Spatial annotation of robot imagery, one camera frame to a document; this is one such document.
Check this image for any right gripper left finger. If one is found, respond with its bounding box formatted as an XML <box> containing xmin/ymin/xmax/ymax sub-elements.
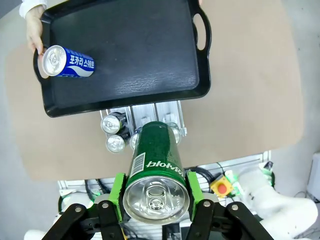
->
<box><xmin>41</xmin><ymin>172</ymin><xmax>127</xmax><ymax>240</ymax></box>

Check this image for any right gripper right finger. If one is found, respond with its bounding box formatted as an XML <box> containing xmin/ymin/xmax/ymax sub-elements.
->
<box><xmin>183</xmin><ymin>171</ymin><xmax>276</xmax><ymax>240</ymax></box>

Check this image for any blue Pocari Sweat can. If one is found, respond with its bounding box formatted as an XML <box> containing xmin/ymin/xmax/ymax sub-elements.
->
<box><xmin>129</xmin><ymin>132</ymin><xmax>141</xmax><ymax>151</ymax></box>
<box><xmin>41</xmin><ymin>44</ymin><xmax>97</xmax><ymax>78</ymax></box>

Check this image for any black serving tray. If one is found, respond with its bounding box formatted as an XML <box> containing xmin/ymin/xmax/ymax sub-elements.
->
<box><xmin>33</xmin><ymin>0</ymin><xmax>213</xmax><ymax>118</ymax></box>

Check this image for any person's right forearm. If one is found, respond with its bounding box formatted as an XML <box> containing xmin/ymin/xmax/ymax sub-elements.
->
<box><xmin>19</xmin><ymin>0</ymin><xmax>48</xmax><ymax>19</ymax></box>

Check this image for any person's right hand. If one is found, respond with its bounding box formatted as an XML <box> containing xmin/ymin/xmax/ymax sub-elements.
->
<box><xmin>26</xmin><ymin>4</ymin><xmax>48</xmax><ymax>56</ymax></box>

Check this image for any yellow emergency stop box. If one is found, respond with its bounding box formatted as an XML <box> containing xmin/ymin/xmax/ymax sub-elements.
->
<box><xmin>209</xmin><ymin>176</ymin><xmax>235</xmax><ymax>199</ymax></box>

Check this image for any black Pepsi can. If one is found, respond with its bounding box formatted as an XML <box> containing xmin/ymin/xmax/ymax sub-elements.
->
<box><xmin>100</xmin><ymin>112</ymin><xmax>127</xmax><ymax>134</ymax></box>
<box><xmin>106</xmin><ymin>133</ymin><xmax>130</xmax><ymax>153</ymax></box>

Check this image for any black cable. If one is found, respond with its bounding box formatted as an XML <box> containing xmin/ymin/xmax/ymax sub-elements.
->
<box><xmin>189</xmin><ymin>164</ymin><xmax>219</xmax><ymax>186</ymax></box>

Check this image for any white wire can rack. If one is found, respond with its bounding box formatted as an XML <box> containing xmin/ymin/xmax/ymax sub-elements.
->
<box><xmin>99</xmin><ymin>100</ymin><xmax>188</xmax><ymax>141</ymax></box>

